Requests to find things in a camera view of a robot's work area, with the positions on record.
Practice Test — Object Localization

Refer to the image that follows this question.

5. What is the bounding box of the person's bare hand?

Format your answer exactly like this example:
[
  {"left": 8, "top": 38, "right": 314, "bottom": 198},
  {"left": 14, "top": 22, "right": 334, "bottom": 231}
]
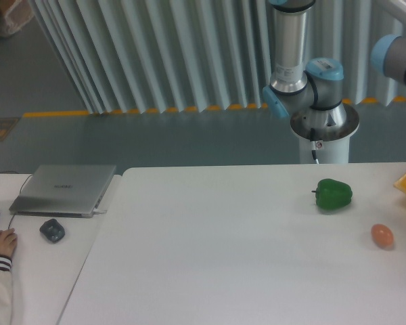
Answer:
[{"left": 0, "top": 228, "right": 18, "bottom": 259}]

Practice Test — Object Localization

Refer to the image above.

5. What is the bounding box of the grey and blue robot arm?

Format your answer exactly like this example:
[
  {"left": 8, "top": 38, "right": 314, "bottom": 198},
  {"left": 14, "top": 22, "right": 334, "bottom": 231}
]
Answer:
[{"left": 262, "top": 1, "right": 406, "bottom": 165}]

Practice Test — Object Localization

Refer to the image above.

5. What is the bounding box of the black mouse cable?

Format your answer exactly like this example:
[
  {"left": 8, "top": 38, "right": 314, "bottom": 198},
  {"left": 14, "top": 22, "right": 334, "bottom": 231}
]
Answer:
[{"left": 0, "top": 171, "right": 35, "bottom": 231}]

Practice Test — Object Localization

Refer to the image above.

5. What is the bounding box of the brown egg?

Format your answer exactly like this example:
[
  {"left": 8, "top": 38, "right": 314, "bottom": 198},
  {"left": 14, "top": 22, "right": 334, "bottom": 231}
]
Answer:
[{"left": 371, "top": 223, "right": 394, "bottom": 249}]

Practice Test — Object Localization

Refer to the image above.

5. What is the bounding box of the grey folding partition screen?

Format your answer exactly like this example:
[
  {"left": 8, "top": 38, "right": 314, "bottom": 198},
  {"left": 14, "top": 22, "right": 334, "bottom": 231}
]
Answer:
[{"left": 30, "top": 1, "right": 406, "bottom": 114}]

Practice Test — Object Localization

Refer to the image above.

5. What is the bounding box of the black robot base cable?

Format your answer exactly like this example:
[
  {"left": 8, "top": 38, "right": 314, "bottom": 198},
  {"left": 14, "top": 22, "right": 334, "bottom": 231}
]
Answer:
[{"left": 309, "top": 127, "right": 321, "bottom": 165}]

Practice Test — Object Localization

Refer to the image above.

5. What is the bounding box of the black computer mouse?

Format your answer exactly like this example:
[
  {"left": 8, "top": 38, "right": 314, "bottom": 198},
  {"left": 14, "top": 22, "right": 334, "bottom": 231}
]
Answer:
[{"left": 39, "top": 219, "right": 66, "bottom": 244}]

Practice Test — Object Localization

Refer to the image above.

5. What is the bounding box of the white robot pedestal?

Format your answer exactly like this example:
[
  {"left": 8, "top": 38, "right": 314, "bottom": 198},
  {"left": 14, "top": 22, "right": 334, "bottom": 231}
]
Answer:
[{"left": 290, "top": 103, "right": 359, "bottom": 164}]

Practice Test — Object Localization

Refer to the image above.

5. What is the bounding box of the green bell pepper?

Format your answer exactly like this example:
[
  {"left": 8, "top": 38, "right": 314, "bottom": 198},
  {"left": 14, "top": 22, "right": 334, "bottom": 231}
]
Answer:
[{"left": 312, "top": 178, "right": 353, "bottom": 213}]

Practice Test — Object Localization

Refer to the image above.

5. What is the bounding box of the silver closed laptop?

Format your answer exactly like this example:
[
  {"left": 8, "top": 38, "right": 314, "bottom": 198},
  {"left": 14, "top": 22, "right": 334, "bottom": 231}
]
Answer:
[{"left": 9, "top": 165, "right": 116, "bottom": 218}]

